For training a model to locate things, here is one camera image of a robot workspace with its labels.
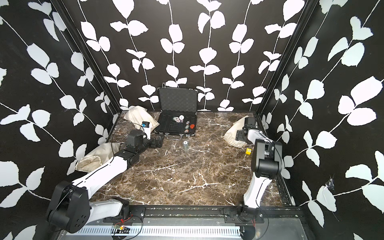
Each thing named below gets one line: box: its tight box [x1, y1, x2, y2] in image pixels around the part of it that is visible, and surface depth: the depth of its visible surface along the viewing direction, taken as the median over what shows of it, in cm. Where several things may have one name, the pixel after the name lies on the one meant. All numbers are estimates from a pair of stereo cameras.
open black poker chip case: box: [155, 83, 198, 140], surface depth 113 cm
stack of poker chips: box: [183, 140, 189, 150], surface depth 97 cm
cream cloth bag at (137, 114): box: [123, 105, 160, 131], surface depth 112 cm
